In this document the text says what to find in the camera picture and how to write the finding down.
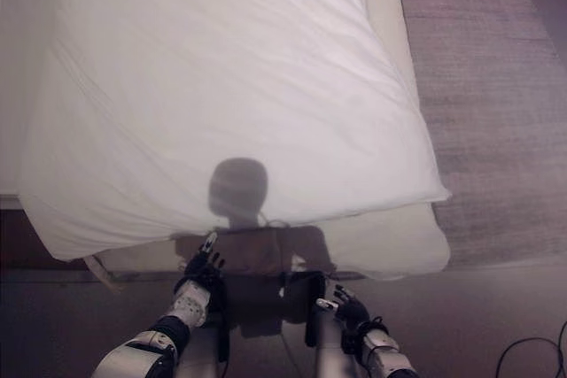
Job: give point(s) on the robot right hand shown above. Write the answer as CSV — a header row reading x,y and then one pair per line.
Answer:
x,y
354,311

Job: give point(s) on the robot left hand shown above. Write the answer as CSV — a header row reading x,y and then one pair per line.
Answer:
x,y
203,265

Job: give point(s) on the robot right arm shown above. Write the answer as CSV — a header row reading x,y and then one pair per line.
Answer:
x,y
381,351

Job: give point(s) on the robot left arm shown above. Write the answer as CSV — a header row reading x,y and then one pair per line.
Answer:
x,y
153,342

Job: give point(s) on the dark wooden bed base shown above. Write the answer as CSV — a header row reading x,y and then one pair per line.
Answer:
x,y
22,236

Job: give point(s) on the robot body and silver legs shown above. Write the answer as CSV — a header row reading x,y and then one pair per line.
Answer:
x,y
328,342

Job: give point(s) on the white sheeted mattress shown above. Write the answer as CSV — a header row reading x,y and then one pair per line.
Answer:
x,y
398,236

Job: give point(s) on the white duvet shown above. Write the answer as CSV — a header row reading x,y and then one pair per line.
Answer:
x,y
221,86

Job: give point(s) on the grey brown area rug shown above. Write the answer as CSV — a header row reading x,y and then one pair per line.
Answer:
x,y
487,108

